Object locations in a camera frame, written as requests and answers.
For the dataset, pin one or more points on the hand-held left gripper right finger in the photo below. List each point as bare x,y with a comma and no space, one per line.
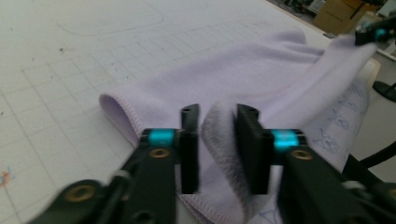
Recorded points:
253,155

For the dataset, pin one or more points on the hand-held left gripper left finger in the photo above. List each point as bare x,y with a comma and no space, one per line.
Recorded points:
190,155

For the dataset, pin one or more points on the white floor board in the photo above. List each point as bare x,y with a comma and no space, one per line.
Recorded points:
387,54

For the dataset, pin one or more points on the open cardboard box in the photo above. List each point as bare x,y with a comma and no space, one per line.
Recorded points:
339,17

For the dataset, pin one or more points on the lilac printed towel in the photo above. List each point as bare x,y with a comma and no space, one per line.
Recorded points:
249,71

